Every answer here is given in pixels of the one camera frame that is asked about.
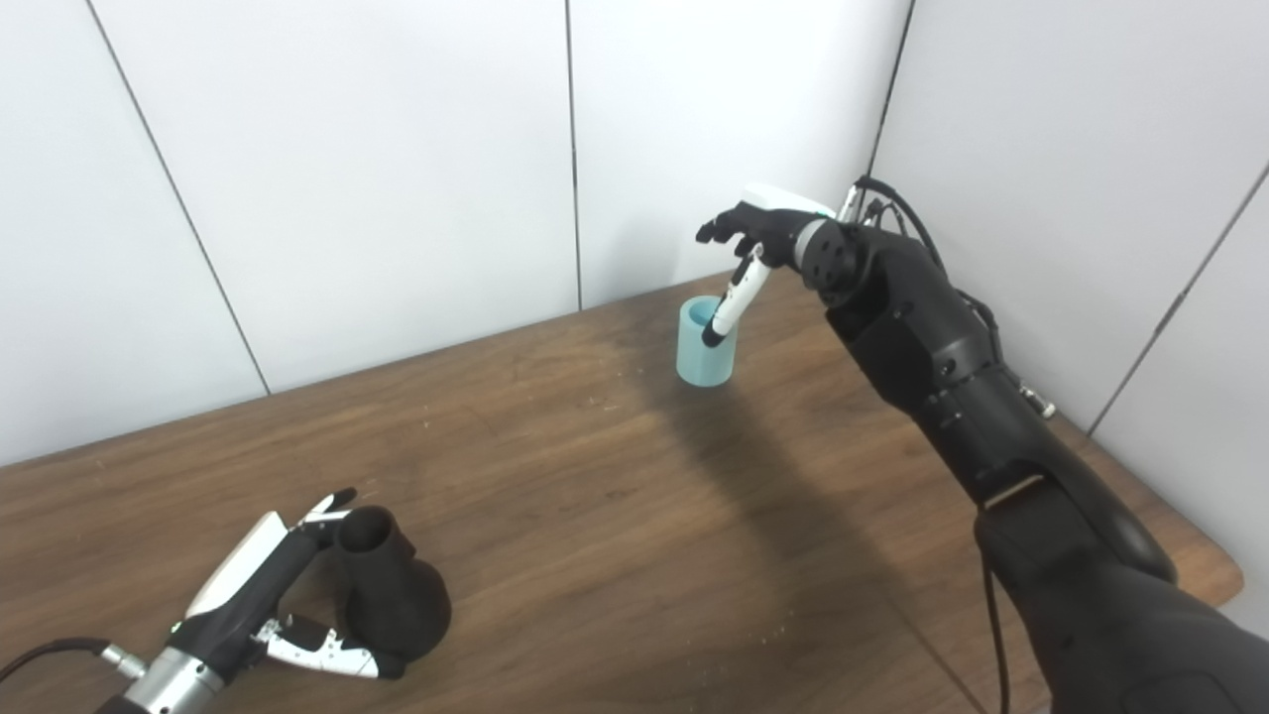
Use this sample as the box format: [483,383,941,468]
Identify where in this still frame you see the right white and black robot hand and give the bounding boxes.
[695,182,836,348]

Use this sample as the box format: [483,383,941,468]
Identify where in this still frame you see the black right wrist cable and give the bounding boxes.
[838,176,1010,714]

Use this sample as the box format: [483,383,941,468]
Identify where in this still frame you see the black flared nozzle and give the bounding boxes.
[332,506,453,663]

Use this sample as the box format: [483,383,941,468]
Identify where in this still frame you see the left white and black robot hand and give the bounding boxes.
[164,487,407,685]

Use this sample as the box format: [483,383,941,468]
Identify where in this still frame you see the light-blue hose piece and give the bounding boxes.
[676,295,741,388]

